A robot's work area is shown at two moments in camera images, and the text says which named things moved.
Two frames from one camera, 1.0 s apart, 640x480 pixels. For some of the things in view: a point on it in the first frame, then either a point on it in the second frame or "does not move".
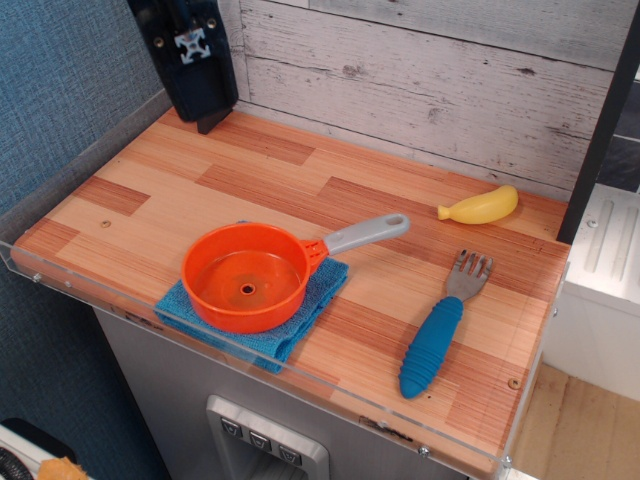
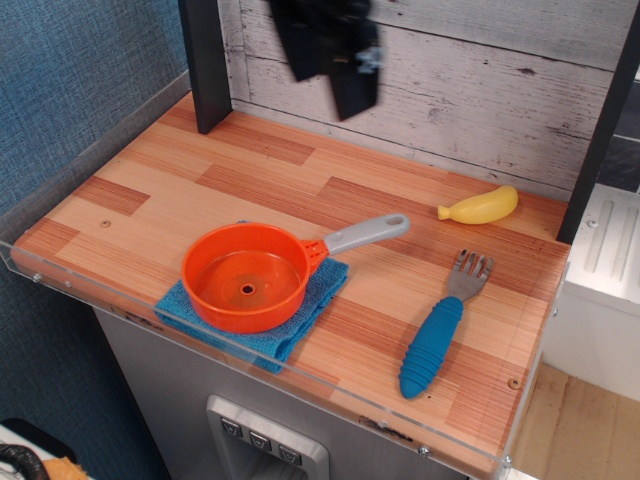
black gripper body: (190, 42) to (343, 32)
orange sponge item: (60, 469) does not move
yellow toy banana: (482, 208) does not move
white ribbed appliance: (594, 332) does not move
